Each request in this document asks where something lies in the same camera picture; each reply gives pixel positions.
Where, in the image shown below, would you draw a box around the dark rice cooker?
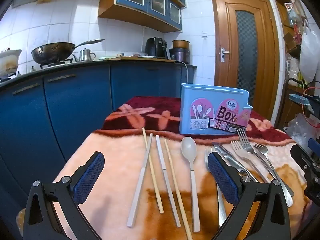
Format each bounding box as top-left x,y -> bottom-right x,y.
169,48 -> 190,64

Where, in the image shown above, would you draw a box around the red and pink printed blanket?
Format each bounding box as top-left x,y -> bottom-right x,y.
16,96 -> 313,240

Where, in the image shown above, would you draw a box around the blue striped object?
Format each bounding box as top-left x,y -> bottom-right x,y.
289,94 -> 316,111

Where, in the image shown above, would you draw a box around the copper pot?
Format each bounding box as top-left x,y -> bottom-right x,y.
172,39 -> 190,49

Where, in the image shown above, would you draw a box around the wooden chopstick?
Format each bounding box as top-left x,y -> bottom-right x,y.
142,127 -> 164,214
164,139 -> 193,240

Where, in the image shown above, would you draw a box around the steel kettle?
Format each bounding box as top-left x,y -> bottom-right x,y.
72,48 -> 96,62

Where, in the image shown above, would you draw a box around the steel fork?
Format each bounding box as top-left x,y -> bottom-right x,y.
252,143 -> 293,207
236,128 -> 295,197
230,140 -> 270,183
204,146 -> 227,228

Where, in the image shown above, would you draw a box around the wooden cutting board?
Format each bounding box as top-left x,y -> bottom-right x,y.
120,56 -> 175,63

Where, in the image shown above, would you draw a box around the white power cable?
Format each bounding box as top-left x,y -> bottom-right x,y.
175,60 -> 189,98

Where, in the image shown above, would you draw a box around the light blue utensil box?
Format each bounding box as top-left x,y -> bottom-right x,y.
179,83 -> 253,135

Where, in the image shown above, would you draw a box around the black air fryer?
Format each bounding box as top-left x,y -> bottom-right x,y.
145,37 -> 168,59

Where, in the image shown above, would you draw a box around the white stained pot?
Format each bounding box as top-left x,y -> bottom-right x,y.
0,49 -> 22,77

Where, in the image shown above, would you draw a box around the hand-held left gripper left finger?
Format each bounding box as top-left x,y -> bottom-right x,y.
22,151 -> 105,240

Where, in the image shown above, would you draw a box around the grey square chopstick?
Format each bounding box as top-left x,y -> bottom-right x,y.
127,133 -> 153,228
155,135 -> 181,228

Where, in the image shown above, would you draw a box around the cardboard box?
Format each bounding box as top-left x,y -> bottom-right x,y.
282,32 -> 297,50

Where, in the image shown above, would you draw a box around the wooden door with glass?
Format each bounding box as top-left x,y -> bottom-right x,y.
211,0 -> 280,120

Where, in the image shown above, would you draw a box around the white plastic spoon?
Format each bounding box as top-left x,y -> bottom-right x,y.
181,137 -> 200,232

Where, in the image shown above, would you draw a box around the metal door handle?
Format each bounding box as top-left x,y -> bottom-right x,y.
220,47 -> 230,63

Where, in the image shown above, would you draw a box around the clear plastic bag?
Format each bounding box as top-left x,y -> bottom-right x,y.
285,114 -> 313,145

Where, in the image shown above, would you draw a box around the white plastic bag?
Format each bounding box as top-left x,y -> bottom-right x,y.
299,26 -> 320,83

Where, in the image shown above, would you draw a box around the red wire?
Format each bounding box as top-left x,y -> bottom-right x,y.
301,80 -> 320,130

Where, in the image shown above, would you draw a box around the blue base cabinets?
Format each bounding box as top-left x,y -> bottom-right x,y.
0,59 -> 197,230

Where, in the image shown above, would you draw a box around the gas stove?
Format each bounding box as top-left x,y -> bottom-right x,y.
39,59 -> 74,69

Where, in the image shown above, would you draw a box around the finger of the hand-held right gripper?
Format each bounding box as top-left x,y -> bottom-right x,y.
290,137 -> 320,171

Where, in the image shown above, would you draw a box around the steel table knife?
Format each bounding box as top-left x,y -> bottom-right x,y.
212,142 -> 259,183

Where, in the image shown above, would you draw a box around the black wok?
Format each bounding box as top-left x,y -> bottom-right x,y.
31,39 -> 105,65

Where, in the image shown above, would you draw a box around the wooden wall shelf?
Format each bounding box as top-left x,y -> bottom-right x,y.
275,0 -> 320,128

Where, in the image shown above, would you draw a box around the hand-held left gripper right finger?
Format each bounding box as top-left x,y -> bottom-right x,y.
207,152 -> 292,240

